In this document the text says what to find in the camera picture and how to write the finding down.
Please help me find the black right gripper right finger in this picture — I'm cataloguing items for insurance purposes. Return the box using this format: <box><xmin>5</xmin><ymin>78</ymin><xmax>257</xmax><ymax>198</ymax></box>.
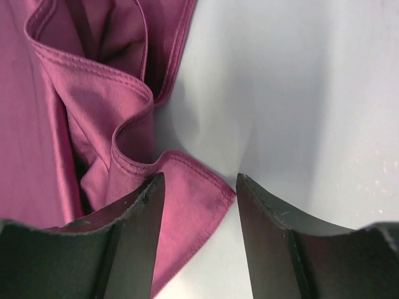
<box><xmin>236</xmin><ymin>174</ymin><xmax>398</xmax><ymax>298</ymax></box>

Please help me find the purple cloth napkin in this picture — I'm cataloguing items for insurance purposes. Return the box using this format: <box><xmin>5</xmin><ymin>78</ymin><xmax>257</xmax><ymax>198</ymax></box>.
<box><xmin>1</xmin><ymin>1</ymin><xmax>235</xmax><ymax>293</ymax></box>

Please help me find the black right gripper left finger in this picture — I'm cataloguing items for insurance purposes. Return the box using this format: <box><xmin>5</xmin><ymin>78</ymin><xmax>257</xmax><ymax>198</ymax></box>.
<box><xmin>1</xmin><ymin>173</ymin><xmax>165</xmax><ymax>298</ymax></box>

